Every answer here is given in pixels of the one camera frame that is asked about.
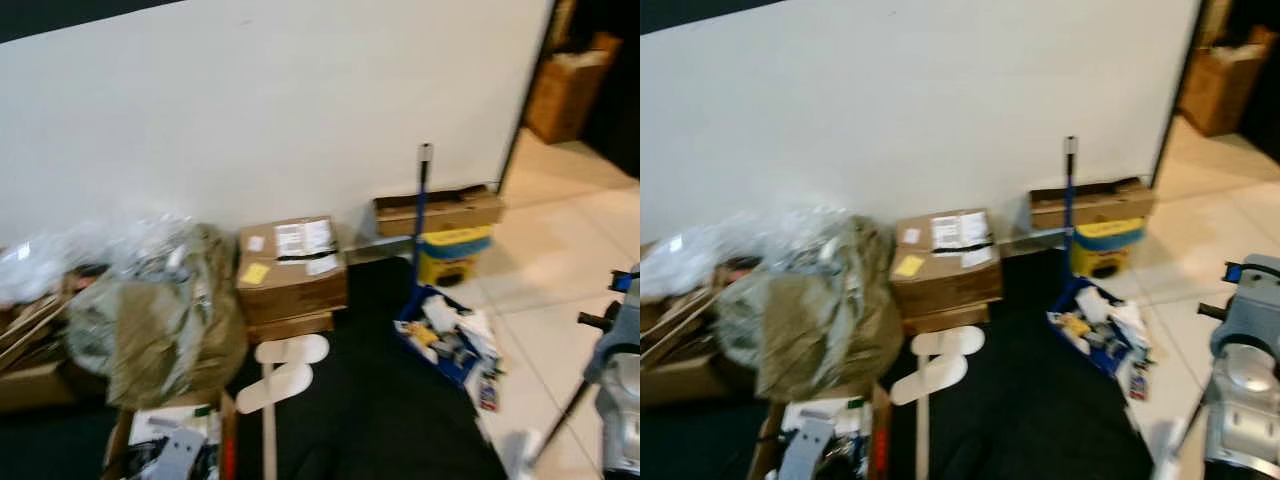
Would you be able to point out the tall brown cardboard box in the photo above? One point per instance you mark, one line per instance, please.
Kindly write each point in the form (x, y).
(570, 95)
(1225, 90)

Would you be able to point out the yellow and blue pedal bin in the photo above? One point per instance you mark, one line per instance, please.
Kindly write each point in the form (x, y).
(1110, 250)
(455, 260)

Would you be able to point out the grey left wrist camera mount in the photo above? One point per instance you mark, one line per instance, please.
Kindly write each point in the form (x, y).
(180, 455)
(808, 450)

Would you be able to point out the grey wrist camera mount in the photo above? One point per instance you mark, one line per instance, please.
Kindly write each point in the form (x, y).
(625, 320)
(808, 450)
(180, 455)
(1250, 300)

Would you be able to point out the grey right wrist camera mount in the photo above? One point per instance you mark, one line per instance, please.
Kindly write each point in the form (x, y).
(625, 320)
(1250, 300)

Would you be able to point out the cardboard box with shipping labels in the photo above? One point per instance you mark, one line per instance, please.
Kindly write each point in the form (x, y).
(290, 290)
(945, 285)

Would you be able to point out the clear plastic bag pile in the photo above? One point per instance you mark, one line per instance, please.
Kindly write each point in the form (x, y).
(700, 255)
(60, 260)

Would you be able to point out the open cardboard box red label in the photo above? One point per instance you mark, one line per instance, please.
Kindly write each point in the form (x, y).
(882, 430)
(228, 440)

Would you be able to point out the shallow open cardboard box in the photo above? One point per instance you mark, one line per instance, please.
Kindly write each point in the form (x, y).
(450, 210)
(1100, 203)

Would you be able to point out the thin flat cardboard box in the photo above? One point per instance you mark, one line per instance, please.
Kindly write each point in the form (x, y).
(290, 328)
(945, 322)

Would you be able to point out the black door frame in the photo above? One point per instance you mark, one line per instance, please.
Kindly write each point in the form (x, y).
(1178, 95)
(527, 95)

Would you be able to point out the dark door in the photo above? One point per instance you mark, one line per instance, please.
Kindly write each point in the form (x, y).
(620, 100)
(1265, 120)

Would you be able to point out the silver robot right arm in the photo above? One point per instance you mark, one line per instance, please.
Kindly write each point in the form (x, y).
(1245, 400)
(622, 410)

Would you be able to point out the white product box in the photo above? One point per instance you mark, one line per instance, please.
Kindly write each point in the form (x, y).
(850, 415)
(150, 422)

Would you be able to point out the grey-green woven sack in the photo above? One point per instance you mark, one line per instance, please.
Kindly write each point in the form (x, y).
(820, 320)
(170, 330)

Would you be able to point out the black floor mat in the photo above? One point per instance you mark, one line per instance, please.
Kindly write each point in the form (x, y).
(1030, 420)
(380, 420)

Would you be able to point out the yellow snack packet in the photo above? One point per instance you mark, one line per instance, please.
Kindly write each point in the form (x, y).
(425, 333)
(1076, 324)

